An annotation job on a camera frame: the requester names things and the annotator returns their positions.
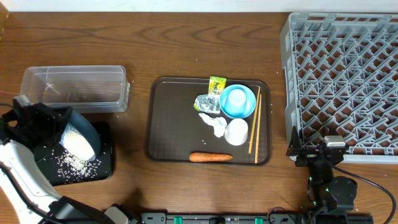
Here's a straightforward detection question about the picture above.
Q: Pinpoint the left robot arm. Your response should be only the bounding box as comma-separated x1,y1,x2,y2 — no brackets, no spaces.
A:
1,100,142,223

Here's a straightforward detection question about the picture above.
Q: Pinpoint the white cup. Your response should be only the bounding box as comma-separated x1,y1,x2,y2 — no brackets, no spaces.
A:
224,118,248,146

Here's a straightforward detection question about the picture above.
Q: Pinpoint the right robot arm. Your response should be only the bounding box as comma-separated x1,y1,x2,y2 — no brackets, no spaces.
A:
286,127,358,223

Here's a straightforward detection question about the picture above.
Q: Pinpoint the brown serving tray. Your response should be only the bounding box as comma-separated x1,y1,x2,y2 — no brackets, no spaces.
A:
145,77,272,166

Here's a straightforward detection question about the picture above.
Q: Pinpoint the white rice pile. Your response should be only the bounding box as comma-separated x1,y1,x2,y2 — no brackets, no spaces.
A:
52,124,101,182

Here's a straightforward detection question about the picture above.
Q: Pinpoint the black tray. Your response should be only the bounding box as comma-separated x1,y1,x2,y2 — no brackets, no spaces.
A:
36,122,115,186

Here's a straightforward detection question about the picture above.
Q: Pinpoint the grey dishwasher rack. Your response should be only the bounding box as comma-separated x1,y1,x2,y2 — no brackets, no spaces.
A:
280,12,397,164

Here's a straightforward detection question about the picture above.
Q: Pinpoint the green snack wrapper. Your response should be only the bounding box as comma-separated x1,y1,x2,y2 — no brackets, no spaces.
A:
193,76,227,114

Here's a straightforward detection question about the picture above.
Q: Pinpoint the orange carrot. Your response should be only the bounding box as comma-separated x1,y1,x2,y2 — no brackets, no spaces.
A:
189,152,233,162

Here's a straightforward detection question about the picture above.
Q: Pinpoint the crumpled white tissue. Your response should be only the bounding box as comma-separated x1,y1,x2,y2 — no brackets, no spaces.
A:
198,113,227,138

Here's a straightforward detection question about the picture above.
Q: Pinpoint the dark blue plate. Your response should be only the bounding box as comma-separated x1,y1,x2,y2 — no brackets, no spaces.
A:
60,110,101,161

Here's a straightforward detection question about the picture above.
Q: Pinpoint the clear plastic bin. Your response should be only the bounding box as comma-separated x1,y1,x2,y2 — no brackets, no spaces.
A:
20,65,130,114

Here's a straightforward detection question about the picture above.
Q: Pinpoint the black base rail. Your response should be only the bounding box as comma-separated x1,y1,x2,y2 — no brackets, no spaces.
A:
139,211,374,224

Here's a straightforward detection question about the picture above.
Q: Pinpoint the light blue cup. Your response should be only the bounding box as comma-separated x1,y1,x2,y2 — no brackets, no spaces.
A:
225,89,247,110

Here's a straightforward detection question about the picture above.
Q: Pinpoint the light blue bowl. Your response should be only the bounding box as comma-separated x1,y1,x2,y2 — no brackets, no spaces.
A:
220,84,257,119

